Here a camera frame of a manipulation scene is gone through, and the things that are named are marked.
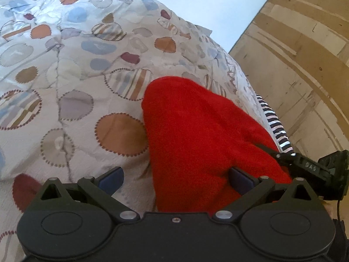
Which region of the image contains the black white striped cloth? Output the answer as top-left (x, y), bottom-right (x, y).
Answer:
top-left (255, 94), bottom-right (295, 155)

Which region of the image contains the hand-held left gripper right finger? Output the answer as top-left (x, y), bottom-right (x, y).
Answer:
top-left (211, 167), bottom-right (318, 224)

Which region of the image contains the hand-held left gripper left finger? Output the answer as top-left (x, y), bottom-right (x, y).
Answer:
top-left (35, 166), bottom-right (141, 224)

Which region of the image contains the wooden wardrobe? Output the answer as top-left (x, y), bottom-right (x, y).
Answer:
top-left (228, 0), bottom-right (349, 224)

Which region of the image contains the circle patterned duvet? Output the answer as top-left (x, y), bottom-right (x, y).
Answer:
top-left (0, 0), bottom-right (295, 262)

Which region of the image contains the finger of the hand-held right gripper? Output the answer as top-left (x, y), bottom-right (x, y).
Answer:
top-left (255, 143), bottom-right (300, 176)

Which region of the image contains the red knitted sweater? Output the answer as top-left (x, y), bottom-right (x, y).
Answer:
top-left (142, 76), bottom-right (294, 214)

